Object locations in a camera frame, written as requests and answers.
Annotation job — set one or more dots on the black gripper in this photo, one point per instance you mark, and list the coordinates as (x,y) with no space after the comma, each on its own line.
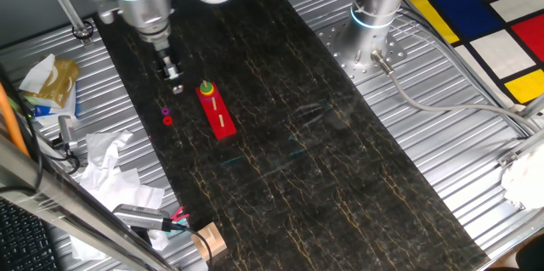
(163,56)

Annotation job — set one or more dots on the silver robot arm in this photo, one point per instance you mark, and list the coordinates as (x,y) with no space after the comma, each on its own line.
(144,3)

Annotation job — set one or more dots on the red Hanoi base with pegs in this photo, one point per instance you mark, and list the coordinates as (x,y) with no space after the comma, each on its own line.
(221,122)

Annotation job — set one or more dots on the wooden block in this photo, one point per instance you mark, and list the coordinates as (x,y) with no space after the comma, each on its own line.
(210,241)

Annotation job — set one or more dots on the crumpled white paper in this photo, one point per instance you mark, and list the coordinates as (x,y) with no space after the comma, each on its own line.
(119,194)
(104,148)

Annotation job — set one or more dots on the gold tissue box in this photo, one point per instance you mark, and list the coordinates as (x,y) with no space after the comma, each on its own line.
(59,82)

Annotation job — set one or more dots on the red clothespin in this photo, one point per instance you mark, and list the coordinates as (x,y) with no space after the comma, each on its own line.
(178,213)

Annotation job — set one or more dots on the metal tripod pole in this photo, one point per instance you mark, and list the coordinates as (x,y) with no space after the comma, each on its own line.
(64,3)

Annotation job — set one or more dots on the blue white tissue pack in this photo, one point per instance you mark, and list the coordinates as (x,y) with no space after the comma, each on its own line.
(42,111)

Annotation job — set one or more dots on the white tissue sheet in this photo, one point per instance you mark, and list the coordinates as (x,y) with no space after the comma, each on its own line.
(38,73)

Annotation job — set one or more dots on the teal clothespin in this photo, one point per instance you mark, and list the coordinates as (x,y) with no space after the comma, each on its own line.
(183,222)

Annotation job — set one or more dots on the orange tube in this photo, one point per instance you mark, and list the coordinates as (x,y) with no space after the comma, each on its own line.
(10,122)

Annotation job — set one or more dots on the black marble pattern mat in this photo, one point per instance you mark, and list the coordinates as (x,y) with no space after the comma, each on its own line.
(340,199)

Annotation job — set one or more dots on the black keyboard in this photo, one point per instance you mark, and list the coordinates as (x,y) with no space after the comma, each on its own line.
(25,241)

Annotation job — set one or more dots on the colourful Mondrian pattern mat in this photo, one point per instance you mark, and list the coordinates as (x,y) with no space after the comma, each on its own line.
(501,50)

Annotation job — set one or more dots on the white crumpled cloth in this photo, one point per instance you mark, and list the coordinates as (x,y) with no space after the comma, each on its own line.
(525,182)

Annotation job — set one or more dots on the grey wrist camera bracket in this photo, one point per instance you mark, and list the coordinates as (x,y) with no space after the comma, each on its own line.
(106,16)

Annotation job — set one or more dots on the aluminium frame bar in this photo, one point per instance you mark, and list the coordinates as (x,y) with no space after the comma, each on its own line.
(64,203)

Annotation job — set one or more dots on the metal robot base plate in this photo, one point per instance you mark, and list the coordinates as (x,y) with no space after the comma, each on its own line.
(397,52)

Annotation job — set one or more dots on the metal corner bracket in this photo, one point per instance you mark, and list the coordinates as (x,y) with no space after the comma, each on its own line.
(508,159)

